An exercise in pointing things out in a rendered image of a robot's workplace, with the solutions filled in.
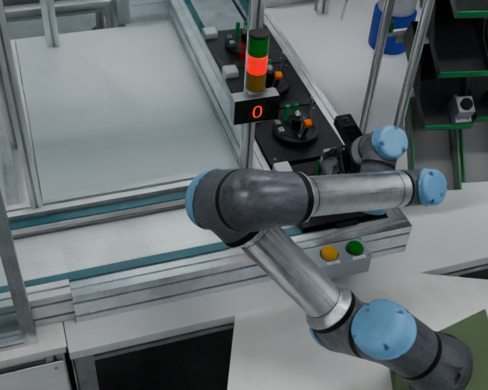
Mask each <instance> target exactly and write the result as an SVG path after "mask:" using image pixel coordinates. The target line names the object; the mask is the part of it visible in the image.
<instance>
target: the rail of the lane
mask: <svg viewBox="0 0 488 390"><path fill-rule="evenodd" d="M357 223H358V221H357V220H352V221H345V222H341V223H337V224H336V225H335V229H331V230H327V231H319V232H315V233H311V234H305V235H301V236H297V237H292V238H291V239H292V240H293V241H294V242H295V243H296V244H297V245H298V246H299V247H300V248H301V250H304V249H307V248H314V247H318V246H322V245H329V244H333V243H336V242H340V241H348V240H352V239H355V238H361V239H362V240H363V242H364V243H365V245H366V247H367V248H368V250H369V252H370V254H371V255H372V258H377V257H381V256H384V255H391V254H395V253H399V252H402V251H405V249H406V246H407V242H408V239H409V236H410V233H411V229H412V224H411V223H410V221H409V220H408V219H407V217H406V215H405V214H403V215H399V216H395V217H388V218H384V219H380V220H376V221H369V222H365V223H361V224H357ZM271 280H272V279H271V278H270V277H269V276H268V275H267V274H266V273H265V272H264V271H263V270H262V269H261V268H260V267H259V266H258V265H257V264H256V263H255V262H254V261H253V260H252V259H251V258H250V257H249V256H248V255H247V254H246V253H245V252H244V251H243V250H242V249H241V248H237V249H232V250H228V251H221V252H217V253H213V254H209V255H202V256H198V257H194V258H187V259H183V260H179V261H175V262H168V263H163V264H160V265H153V266H149V267H145V268H141V269H133V270H129V271H125V272H119V273H115V274H111V275H103V276H99V277H95V278H91V279H85V280H81V281H76V282H70V290H71V295H72V300H73V304H74V312H75V316H76V321H77V323H80V322H84V321H88V320H94V319H98V318H102V317H105V316H112V315H115V314H120V313H126V312H129V311H133V310H140V309H144V308H147V307H151V306H158V305H162V304H165V303H172V302H176V301H179V300H183V299H190V298H194V297H197V296H203V295H208V294H212V293H218V292H221V291H225V290H229V289H235V288H239V287H243V286H250V285H253V284H257V283H261V282H268V281H271Z"/></svg>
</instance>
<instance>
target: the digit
mask: <svg viewBox="0 0 488 390"><path fill-rule="evenodd" d="M266 103H267V100H265V101H255V102H249V112H248V121H256V120H261V119H266Z"/></svg>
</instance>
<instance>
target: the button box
mask: <svg viewBox="0 0 488 390"><path fill-rule="evenodd" d="M350 241H358V242H360V243H361V244H362V245H363V251H362V252H361V253H360V254H358V255H354V254H351V253H350V252H348V250H347V244H348V243H349V242H350ZM325 246H332V247H334V248H336V250H337V251H338V254H337V257H336V258H335V259H333V260H328V259H325V258H323V257H322V255H321V250H322V249H323V247H325ZM302 251H303V252H304V253H305V254H306V255H307V256H308V257H309V258H310V259H311V260H312V261H313V262H314V263H315V264H316V265H317V267H319V268H320V270H322V271H323V273H325V274H326V275H327V277H329V278H330V279H337V278H341V277H344V276H348V275H355V274H358V273H362V272H368V271H369V266H370V262H371V259H372V255H371V254H370V252H369V250H368V248H367V247H366V245H365V243H364V242H363V240H362V239H361V238H355V239H352V240H348V241H340V242H336V243H333V244H329V245H322V246H318V247H314V248H307V249H304V250H302Z"/></svg>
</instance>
